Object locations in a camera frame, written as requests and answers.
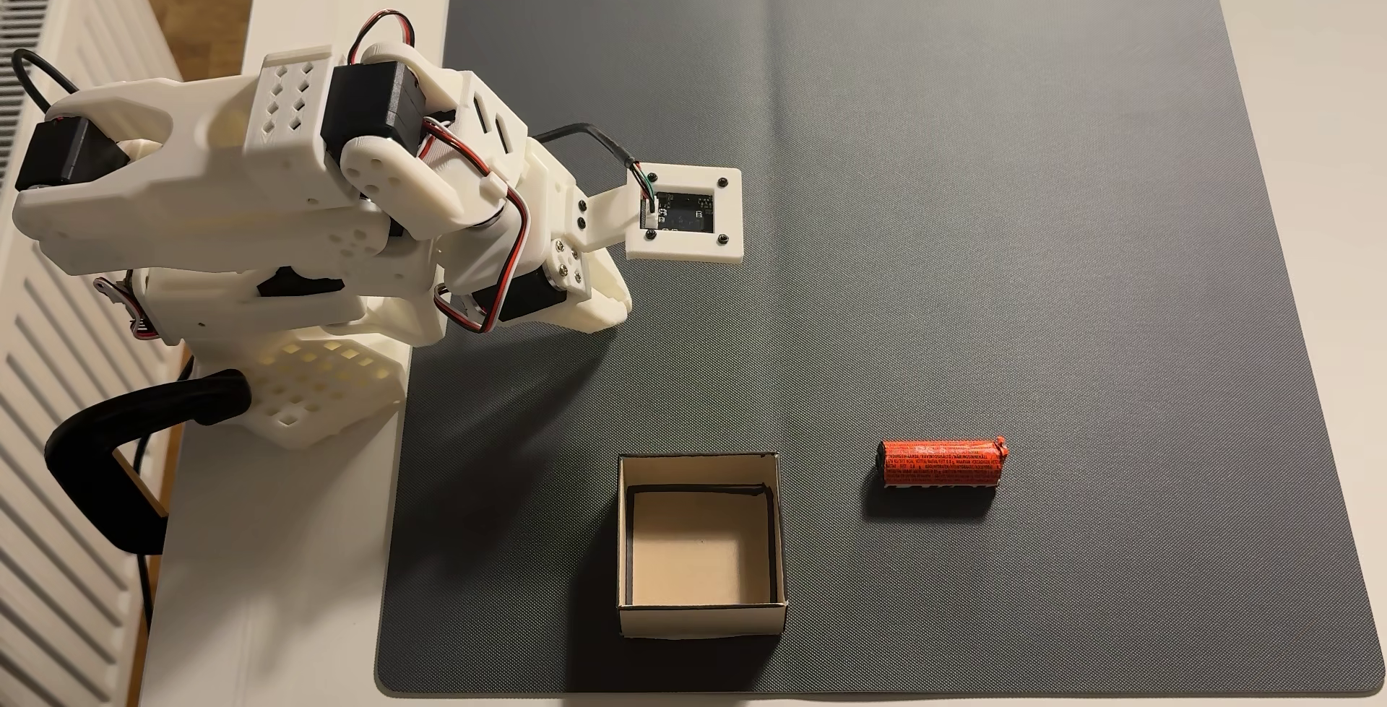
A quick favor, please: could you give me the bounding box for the red candy roll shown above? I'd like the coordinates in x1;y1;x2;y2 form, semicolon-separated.
874;435;1011;490

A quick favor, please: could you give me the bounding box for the small open cardboard box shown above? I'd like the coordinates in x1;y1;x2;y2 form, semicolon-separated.
615;452;790;641

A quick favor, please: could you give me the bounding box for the grey textured mat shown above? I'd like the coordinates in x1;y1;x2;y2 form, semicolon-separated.
373;0;1387;698

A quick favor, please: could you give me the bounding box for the black table clamp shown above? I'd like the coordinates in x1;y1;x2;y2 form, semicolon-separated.
44;369;254;558

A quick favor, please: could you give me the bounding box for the white radiator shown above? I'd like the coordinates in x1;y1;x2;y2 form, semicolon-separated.
0;0;188;707

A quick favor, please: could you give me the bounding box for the red and black servo cable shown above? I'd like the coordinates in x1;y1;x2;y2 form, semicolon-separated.
431;116;533;336

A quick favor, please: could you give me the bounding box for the black camera cable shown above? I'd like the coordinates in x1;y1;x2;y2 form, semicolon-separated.
533;121;658;212

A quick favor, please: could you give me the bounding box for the white square camera mount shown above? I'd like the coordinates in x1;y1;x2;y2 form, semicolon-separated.
579;163;746;265

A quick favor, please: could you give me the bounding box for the short red black servo cable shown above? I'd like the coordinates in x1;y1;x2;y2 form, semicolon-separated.
345;9;418;66

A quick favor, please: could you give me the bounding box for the black cable loop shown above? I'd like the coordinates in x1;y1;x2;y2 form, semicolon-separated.
9;47;80;115

